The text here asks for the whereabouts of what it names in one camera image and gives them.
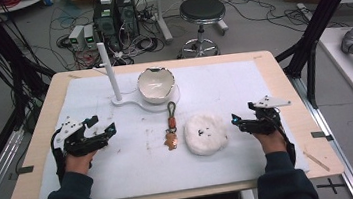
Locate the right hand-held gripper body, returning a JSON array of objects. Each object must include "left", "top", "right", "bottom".
[{"left": 238, "top": 93, "right": 295, "bottom": 139}]

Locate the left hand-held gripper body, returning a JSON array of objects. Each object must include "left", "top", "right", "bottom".
[{"left": 50, "top": 112, "right": 111, "bottom": 160}]

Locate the person's left hand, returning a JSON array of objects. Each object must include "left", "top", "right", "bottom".
[{"left": 62, "top": 148, "right": 102, "bottom": 178}]

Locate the person's right hand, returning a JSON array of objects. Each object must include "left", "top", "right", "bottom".
[{"left": 253, "top": 128, "right": 289, "bottom": 157}]

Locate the white fluffy round pad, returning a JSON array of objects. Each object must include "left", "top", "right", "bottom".
[{"left": 181, "top": 109, "right": 232, "bottom": 159}]

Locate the white table mat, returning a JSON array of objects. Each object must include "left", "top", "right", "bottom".
[{"left": 21, "top": 53, "right": 312, "bottom": 199}]

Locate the black tape strip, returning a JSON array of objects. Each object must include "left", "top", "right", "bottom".
[
  {"left": 15, "top": 164, "right": 36, "bottom": 176},
  {"left": 310, "top": 129, "right": 335, "bottom": 144}
]

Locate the thin wooden stick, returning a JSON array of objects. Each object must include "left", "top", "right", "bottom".
[{"left": 302, "top": 147, "right": 332, "bottom": 175}]

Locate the white eggshell-shaped bowl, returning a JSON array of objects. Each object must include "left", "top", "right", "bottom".
[{"left": 135, "top": 64, "right": 179, "bottom": 108}]

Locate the grey power supply box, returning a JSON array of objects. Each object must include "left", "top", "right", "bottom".
[
  {"left": 67, "top": 23, "right": 88, "bottom": 53},
  {"left": 82, "top": 22, "right": 98, "bottom": 51}
]

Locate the black tape cross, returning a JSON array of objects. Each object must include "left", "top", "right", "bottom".
[{"left": 315, "top": 175, "right": 347, "bottom": 197}]

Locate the black computer tower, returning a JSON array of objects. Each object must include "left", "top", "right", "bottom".
[
  {"left": 115, "top": 0, "right": 141, "bottom": 40},
  {"left": 90, "top": 0, "right": 124, "bottom": 54}
]

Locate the white table leg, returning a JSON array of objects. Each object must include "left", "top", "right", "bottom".
[
  {"left": 210, "top": 0, "right": 231, "bottom": 38},
  {"left": 152, "top": 0, "right": 175, "bottom": 46}
]

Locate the black round stool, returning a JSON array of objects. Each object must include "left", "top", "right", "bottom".
[{"left": 171, "top": 0, "right": 233, "bottom": 61}]

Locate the round white table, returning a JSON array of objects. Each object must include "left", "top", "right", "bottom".
[{"left": 0, "top": 0, "right": 51, "bottom": 15}]

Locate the left hand-held gripper cable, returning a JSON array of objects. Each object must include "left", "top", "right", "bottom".
[{"left": 48, "top": 126, "right": 72, "bottom": 188}]

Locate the white stand with post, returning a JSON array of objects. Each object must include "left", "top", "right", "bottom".
[{"left": 89, "top": 33, "right": 184, "bottom": 120}]

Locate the brown keychain with grey loop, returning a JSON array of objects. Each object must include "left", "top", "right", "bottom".
[{"left": 159, "top": 101, "right": 182, "bottom": 152}]

